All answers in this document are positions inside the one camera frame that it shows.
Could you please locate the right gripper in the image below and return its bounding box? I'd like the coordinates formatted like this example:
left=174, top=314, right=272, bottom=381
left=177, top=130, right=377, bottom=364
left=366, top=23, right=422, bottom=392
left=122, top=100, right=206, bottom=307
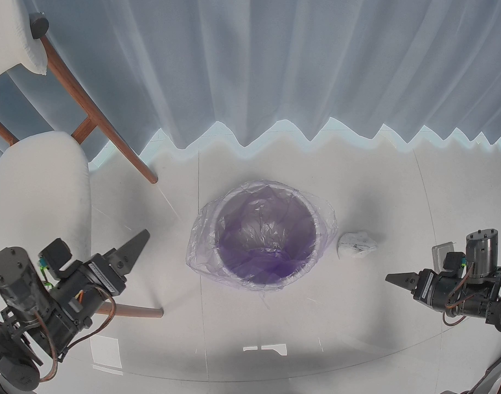
left=414, top=269, right=461, bottom=313

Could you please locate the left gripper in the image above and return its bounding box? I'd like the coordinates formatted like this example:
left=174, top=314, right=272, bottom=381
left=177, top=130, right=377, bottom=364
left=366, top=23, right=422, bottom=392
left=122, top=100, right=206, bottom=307
left=53, top=253, right=129, bottom=328

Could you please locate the purple plastic bag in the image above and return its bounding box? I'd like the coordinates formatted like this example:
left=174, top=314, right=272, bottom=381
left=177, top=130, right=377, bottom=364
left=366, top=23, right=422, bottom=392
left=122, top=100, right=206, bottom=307
left=186, top=181, right=339, bottom=294

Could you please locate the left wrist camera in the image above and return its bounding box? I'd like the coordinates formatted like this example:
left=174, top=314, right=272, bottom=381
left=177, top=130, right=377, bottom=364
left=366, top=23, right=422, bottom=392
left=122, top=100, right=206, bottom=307
left=39, top=238, right=80, bottom=280

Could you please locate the crumpled white paper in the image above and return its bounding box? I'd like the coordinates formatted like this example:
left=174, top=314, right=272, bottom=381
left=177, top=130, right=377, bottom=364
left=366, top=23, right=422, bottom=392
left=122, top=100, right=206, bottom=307
left=337, top=231, right=378, bottom=260

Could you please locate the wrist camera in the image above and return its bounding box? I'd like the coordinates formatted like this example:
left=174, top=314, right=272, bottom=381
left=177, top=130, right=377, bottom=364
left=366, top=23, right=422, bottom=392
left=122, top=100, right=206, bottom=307
left=39, top=238, right=80, bottom=280
left=443, top=252, right=468, bottom=278

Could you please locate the white cushioned wooden chair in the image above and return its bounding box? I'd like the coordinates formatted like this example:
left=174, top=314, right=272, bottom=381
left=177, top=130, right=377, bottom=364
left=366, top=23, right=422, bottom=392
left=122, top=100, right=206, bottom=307
left=0, top=0, right=165, bottom=320

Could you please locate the pale blue curtain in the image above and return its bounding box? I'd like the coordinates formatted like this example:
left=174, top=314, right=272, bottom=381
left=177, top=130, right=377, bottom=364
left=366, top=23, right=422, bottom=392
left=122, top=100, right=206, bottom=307
left=0, top=0, right=501, bottom=167

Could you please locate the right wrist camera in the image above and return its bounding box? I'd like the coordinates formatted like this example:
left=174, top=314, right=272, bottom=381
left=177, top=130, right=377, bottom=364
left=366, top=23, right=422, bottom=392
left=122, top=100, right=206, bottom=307
left=443, top=252, right=468, bottom=278

